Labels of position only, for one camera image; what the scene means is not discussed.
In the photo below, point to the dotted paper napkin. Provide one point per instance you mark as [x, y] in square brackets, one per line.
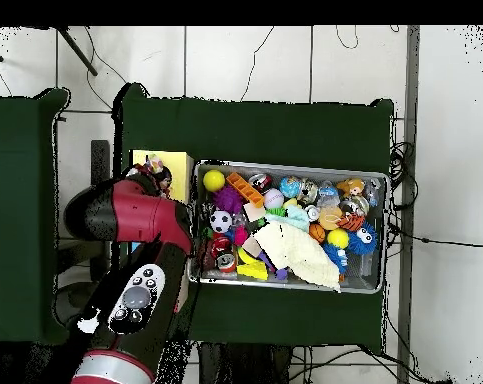
[155, 164]

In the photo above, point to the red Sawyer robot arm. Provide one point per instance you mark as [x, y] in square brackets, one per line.
[141, 216]

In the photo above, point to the wooden three-hole sorting box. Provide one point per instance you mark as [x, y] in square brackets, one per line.
[181, 168]

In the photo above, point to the silver mesh bin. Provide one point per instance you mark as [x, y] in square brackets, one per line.
[365, 276]

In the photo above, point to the purple spiky ball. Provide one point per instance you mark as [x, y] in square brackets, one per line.
[228, 199]

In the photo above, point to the black and white soccer ball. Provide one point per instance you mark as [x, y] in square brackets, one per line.
[220, 220]

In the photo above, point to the orange plastic building block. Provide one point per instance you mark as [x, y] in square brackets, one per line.
[245, 188]

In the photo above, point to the white baseball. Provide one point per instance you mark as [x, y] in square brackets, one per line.
[274, 198]

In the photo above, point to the smooth yellow ball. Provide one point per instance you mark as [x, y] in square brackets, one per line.
[214, 180]

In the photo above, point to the brown toy football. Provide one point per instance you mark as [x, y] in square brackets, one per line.
[207, 256]

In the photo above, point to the mint green cloth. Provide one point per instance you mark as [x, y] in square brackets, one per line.
[297, 216]

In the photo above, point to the cream knitted cloth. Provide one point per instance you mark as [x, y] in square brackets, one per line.
[301, 252]

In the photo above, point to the dark green tablecloth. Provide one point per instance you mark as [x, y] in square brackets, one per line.
[17, 220]
[285, 132]

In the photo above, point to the orange striped tiger plush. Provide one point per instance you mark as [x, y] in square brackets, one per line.
[351, 222]

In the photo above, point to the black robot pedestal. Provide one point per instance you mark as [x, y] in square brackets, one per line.
[245, 368]

